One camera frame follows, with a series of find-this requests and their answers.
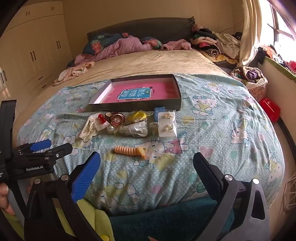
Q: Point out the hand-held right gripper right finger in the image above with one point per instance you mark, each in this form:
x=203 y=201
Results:
x=208 y=178

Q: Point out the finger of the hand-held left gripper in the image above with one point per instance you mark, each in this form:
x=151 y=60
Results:
x=40 y=144
x=60 y=150

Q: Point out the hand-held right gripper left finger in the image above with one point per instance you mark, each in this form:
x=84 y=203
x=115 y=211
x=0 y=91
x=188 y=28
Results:
x=86 y=176

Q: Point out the cream hair claw clip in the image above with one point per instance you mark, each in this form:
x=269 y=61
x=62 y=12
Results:
x=89 y=129

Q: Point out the pearl hair clip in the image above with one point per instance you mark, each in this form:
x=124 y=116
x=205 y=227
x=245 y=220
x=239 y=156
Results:
x=111 y=129

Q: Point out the bagged pearl earring card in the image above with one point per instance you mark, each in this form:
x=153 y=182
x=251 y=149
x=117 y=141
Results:
x=165 y=126

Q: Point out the grey cardboard box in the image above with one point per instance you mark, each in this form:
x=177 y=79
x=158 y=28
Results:
x=129 y=107

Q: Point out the person's left hand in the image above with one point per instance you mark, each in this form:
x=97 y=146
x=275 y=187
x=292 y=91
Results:
x=3 y=197

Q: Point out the yellow-green cloth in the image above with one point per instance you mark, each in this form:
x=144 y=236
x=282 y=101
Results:
x=97 y=217

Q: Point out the cartoon cat printed blanket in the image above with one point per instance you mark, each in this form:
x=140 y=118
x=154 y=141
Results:
x=208 y=129

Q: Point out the red bead earrings on card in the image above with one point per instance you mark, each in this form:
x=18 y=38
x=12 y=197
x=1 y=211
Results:
x=100 y=117

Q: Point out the teal fluffy blanket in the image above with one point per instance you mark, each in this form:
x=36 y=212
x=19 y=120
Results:
x=166 y=222

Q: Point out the crumpled white packet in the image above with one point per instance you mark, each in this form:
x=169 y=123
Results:
x=135 y=130

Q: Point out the bagged yellow bangles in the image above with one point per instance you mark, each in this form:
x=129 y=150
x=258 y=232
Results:
x=136 y=115

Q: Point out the pale crumpled garment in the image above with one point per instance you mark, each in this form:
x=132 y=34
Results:
x=74 y=71

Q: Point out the small blue box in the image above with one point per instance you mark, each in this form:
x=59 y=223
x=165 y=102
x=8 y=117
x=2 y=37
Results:
x=159 y=110

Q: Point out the red box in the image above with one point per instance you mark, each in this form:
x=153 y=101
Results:
x=270 y=109

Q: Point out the pink book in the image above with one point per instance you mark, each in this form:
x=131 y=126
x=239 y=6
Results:
x=161 y=92

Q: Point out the cream wardrobe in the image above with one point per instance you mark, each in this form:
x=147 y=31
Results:
x=34 y=46

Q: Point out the basket of clothes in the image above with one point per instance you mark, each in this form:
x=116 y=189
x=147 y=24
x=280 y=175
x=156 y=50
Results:
x=252 y=78

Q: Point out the dark floral pillow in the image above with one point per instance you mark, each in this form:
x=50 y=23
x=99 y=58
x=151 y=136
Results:
x=94 y=44

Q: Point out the beige bed sheet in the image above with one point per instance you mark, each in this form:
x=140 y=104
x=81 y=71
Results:
x=143 y=62

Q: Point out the pink duvet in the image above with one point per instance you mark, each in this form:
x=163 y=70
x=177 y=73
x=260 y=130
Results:
x=124 y=46

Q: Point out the pile of clothes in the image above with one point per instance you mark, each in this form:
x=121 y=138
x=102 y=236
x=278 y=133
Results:
x=215 y=44

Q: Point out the pink fluffy garment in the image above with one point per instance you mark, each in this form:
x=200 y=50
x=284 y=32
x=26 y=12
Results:
x=177 y=45

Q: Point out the windowsill clutter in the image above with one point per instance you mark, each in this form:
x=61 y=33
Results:
x=277 y=58

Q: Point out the dark green headboard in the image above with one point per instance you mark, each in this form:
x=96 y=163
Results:
x=150 y=29

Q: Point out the cream curtain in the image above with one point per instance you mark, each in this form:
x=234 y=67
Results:
x=251 y=30

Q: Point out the window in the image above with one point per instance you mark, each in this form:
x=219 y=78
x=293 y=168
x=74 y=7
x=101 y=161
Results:
x=284 y=20

